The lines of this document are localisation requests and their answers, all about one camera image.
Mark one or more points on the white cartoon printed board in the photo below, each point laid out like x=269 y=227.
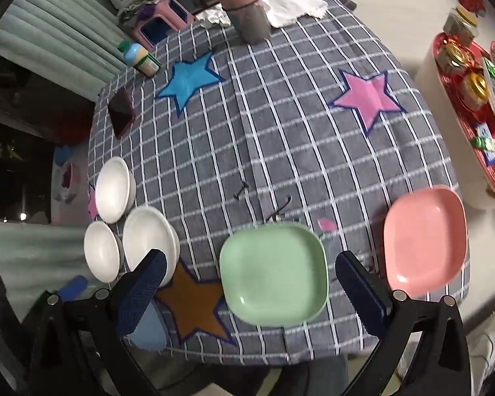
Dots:
x=68 y=189

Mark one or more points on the white crumpled tissue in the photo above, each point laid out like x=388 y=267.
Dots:
x=214 y=16

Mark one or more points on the pink and grey tumbler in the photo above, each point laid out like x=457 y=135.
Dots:
x=245 y=8

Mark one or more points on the pale green curtain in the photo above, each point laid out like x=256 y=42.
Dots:
x=57 y=29

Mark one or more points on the green candy packets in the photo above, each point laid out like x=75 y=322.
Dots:
x=484 y=142

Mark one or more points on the pale green blanket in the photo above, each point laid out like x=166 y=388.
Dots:
x=33 y=251

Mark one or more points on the red tray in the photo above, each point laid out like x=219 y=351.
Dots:
x=470 y=132

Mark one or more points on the yellow bottle with green cap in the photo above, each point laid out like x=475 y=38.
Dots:
x=140 y=60

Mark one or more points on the grey checked tablecloth with stars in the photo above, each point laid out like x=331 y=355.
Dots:
x=280 y=132

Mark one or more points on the pink plastic stool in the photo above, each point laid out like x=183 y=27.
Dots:
x=165 y=20

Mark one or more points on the blue plastic object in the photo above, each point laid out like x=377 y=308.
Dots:
x=72 y=288

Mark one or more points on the green square plate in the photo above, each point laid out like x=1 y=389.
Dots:
x=272 y=272

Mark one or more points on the white cloth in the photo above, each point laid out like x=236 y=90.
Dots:
x=293 y=6

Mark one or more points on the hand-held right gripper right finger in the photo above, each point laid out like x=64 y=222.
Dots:
x=361 y=293

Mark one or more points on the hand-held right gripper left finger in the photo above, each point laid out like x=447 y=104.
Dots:
x=142 y=293

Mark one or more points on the phone in red case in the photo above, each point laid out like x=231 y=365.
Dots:
x=121 y=113

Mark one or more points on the pink square plate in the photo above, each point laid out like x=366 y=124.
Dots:
x=425 y=239

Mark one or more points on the large white bowl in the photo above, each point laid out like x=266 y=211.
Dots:
x=146 y=233

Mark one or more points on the clear jar with gold lid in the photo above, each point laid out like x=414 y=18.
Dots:
x=453 y=58

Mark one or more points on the jar with yellow lid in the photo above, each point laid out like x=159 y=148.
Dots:
x=461 y=22

